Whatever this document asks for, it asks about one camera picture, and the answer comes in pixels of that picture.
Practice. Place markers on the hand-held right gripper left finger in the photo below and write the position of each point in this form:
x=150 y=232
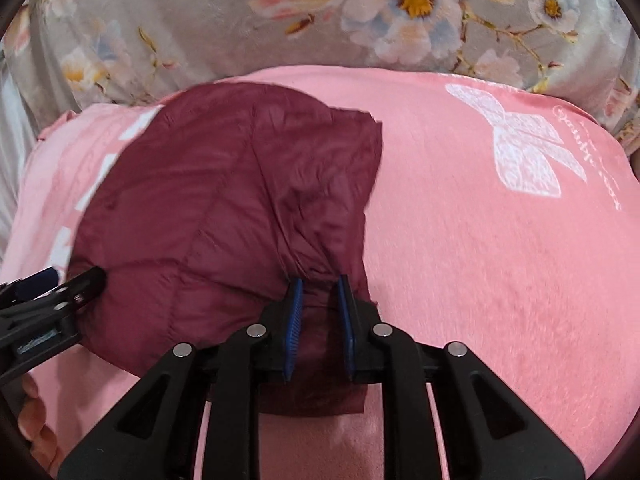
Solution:
x=295 y=325

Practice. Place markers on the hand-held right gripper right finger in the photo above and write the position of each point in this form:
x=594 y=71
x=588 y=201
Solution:
x=345 y=325

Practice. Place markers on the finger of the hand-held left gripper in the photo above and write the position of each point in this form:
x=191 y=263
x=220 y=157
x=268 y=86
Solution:
x=80 y=285
x=35 y=280

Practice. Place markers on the maroon quilted jacket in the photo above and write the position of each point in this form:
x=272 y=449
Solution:
x=200 y=200

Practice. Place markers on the person's left hand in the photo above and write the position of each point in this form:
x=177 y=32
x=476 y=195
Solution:
x=37 y=420

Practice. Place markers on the white satin sheet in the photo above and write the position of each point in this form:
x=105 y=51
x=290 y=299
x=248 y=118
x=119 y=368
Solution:
x=11 y=160

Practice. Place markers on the pink bow print blanket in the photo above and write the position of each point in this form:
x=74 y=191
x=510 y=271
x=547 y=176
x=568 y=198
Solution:
x=475 y=285

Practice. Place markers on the grey floral blanket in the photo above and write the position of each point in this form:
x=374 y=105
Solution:
x=200 y=10

